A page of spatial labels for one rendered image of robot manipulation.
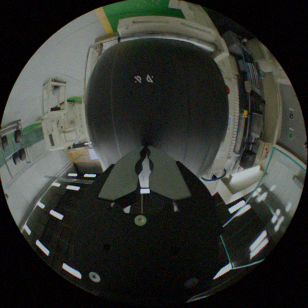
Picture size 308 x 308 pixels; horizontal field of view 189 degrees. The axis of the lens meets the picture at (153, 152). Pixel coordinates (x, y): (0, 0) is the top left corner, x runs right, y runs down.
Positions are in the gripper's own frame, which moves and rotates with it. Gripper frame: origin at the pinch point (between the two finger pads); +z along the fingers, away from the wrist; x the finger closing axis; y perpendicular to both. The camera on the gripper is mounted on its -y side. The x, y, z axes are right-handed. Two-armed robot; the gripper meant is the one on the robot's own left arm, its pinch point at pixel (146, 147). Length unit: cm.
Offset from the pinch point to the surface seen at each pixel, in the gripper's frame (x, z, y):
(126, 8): -16, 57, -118
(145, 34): 0.4, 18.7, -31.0
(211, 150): 11.0, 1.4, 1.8
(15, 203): -1074, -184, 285
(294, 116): 69, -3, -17
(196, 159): 8.4, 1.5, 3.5
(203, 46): 20.4, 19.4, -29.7
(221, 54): 26.1, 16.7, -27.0
